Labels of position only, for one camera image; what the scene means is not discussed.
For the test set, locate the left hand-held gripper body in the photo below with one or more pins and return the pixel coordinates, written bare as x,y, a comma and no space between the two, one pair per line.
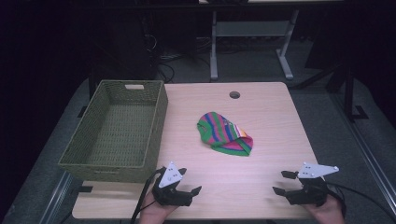
170,177

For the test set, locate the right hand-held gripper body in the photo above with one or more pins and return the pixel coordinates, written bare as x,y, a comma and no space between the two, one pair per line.
311,191

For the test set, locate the striped knit sweater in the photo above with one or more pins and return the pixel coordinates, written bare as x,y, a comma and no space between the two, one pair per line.
222,133

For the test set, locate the person's right hand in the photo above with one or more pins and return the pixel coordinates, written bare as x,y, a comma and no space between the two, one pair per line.
327,213

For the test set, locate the person's left hand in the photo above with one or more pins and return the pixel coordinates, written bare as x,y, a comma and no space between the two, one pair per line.
155,211

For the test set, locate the green woven basket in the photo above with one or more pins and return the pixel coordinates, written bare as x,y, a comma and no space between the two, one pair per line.
121,133

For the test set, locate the round grey table grommet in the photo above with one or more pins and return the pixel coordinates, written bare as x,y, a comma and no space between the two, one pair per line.
234,95

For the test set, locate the black floor stand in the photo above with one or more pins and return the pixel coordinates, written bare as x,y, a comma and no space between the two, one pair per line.
350,93

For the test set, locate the dark computer tower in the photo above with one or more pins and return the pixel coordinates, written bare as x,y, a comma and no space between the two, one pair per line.
130,46

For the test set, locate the aluminium floor rail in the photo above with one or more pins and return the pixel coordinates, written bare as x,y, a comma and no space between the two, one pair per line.
56,199
364,149

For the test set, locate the black table bracket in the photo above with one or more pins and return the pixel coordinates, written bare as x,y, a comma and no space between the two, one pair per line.
84,188

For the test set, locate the grey metal table frame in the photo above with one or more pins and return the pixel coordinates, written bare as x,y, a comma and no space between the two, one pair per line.
249,29

